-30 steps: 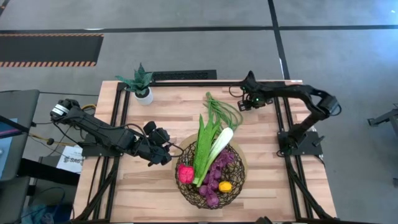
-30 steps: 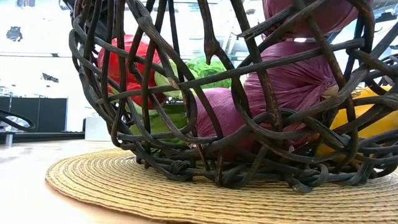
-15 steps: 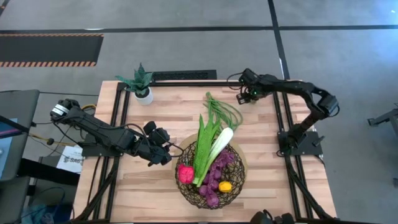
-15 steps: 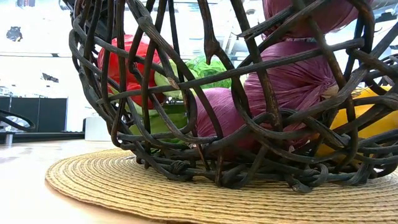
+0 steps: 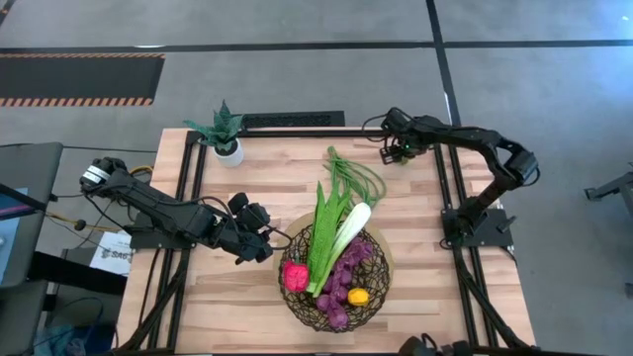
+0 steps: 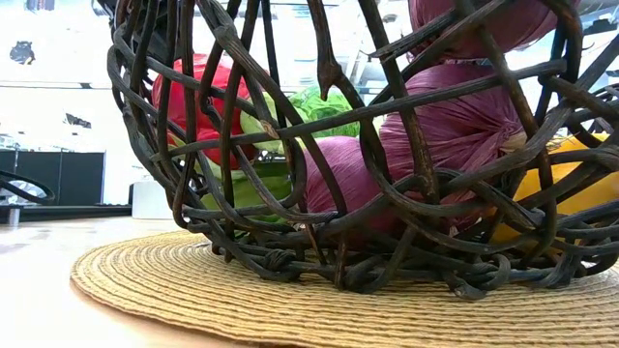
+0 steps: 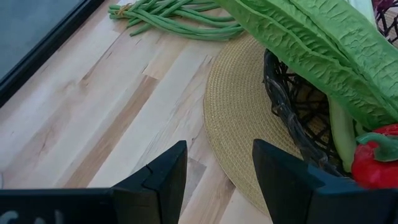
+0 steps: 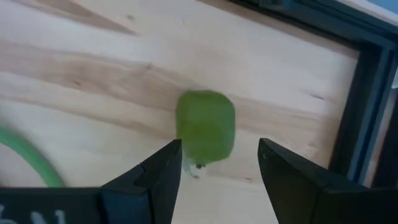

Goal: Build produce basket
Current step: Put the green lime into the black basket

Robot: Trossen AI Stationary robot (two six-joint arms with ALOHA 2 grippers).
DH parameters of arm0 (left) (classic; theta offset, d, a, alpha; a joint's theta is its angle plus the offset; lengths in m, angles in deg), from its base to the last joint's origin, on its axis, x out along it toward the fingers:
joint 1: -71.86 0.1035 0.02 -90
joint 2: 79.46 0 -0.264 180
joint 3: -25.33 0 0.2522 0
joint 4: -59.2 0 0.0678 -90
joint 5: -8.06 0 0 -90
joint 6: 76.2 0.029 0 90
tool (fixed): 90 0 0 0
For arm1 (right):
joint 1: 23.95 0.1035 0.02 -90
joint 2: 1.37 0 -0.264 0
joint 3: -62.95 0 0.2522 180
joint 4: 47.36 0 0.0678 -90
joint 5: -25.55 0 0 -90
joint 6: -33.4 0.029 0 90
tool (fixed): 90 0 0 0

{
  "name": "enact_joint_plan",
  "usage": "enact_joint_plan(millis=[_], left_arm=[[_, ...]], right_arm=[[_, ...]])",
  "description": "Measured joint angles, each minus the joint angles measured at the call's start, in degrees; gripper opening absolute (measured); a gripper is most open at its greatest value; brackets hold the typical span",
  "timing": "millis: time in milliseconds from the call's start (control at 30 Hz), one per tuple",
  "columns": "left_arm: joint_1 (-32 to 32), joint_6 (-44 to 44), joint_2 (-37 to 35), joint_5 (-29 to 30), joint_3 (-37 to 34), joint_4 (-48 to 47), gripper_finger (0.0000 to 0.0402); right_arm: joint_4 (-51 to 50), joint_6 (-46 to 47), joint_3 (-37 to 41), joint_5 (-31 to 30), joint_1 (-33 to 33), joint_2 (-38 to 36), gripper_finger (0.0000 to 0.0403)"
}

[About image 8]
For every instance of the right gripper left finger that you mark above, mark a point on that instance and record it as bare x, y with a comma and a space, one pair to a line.
149, 193

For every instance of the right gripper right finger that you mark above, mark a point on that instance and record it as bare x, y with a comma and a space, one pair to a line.
298, 193

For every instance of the small green fruit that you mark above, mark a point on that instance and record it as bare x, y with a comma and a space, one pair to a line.
205, 124

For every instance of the green long beans bunch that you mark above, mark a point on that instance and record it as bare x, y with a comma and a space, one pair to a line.
37, 159

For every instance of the black table edge frame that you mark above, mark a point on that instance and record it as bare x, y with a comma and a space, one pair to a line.
357, 124

